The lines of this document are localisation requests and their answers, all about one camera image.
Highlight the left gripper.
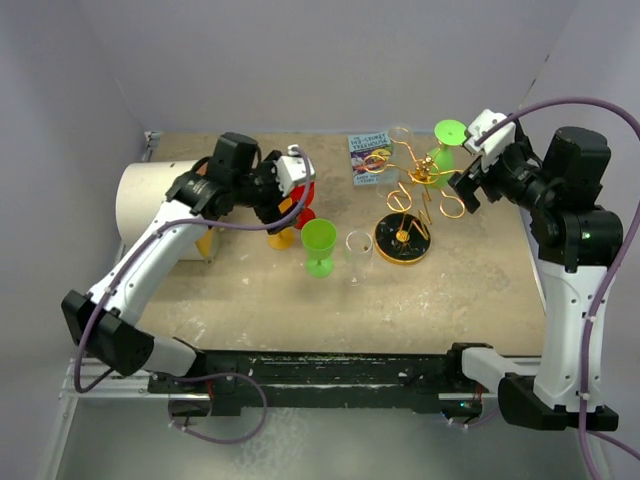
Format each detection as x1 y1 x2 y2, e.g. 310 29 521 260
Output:
232 151 304 233

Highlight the green goblet front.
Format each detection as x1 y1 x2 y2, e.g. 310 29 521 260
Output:
428 119 467 189

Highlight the green goblet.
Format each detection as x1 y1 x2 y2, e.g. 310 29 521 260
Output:
300 218 337 278
428 119 467 189

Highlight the orange plastic goblet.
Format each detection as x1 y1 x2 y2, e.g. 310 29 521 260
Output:
268 197 295 250

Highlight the gold wine glass rack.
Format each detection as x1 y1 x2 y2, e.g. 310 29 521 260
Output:
373 137 466 266

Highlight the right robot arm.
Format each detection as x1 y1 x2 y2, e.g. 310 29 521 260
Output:
444 127 623 432

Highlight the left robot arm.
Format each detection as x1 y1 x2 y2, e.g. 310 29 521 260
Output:
61 132 315 392

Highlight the clear wine glass standing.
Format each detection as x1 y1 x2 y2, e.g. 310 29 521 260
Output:
344 230 373 287

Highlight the red plastic goblet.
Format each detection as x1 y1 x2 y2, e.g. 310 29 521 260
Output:
279 182 316 230

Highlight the treehouse paperback book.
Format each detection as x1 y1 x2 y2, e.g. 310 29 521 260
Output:
347 132 392 186

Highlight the white cylinder with orange lid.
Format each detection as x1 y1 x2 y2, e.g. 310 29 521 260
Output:
115 160 196 248

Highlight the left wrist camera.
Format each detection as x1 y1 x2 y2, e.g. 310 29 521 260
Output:
275 144 316 197

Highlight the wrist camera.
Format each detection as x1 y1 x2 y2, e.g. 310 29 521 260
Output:
275 144 316 197
463 109 516 169

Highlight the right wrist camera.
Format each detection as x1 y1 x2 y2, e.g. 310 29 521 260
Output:
463 109 516 169

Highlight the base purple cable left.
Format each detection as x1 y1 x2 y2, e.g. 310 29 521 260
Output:
167 369 273 445

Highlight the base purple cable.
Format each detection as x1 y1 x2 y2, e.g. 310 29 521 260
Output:
167 369 273 445
447 407 501 431

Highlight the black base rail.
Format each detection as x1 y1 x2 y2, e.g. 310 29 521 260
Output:
148 350 489 422

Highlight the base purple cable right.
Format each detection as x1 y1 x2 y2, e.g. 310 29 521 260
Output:
447 407 501 431

